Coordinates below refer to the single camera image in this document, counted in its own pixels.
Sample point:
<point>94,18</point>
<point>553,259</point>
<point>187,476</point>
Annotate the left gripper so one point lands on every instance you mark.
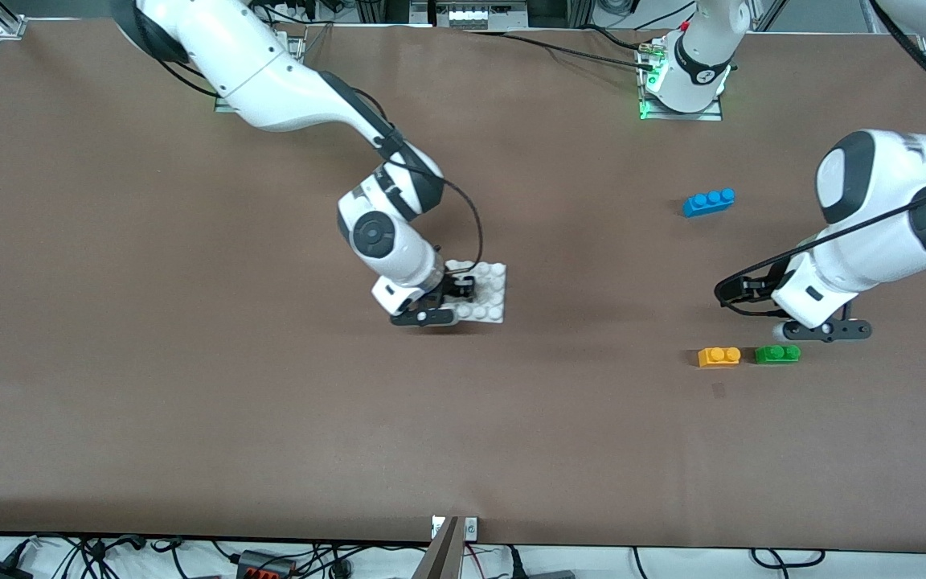
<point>755,287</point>

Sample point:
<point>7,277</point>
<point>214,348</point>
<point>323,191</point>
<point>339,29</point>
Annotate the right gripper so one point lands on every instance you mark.
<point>457,287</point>

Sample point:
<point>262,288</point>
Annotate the white studded base plate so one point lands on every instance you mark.
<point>491,289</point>

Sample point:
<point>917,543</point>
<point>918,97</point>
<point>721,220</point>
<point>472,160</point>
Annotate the yellow two-stud block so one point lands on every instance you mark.
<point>719,357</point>

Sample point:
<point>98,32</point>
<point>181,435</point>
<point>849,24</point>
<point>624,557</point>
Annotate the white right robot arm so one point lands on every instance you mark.
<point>270,72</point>

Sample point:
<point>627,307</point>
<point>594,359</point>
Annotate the green two-stud block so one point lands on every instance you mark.
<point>778,355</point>

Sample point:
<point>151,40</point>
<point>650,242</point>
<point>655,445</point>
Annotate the blue three-stud block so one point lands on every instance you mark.
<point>708,203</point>

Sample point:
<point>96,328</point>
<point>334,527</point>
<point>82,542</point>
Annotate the white power strip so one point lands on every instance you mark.
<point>467,16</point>

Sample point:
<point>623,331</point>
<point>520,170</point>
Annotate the black box with orange levers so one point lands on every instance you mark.
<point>266,567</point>

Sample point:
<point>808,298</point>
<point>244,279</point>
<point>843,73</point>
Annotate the small white metal bracket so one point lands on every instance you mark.
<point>470,528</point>

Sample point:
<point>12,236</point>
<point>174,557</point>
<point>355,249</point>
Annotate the grey metal camera post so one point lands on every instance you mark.
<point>440,555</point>

